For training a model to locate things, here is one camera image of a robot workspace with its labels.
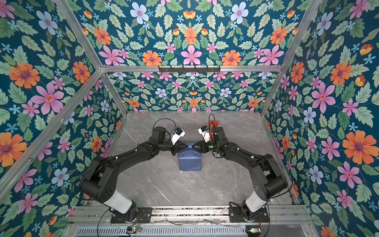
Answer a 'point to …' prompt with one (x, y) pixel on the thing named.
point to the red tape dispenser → (213, 124)
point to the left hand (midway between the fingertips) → (188, 142)
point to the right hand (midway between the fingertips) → (195, 144)
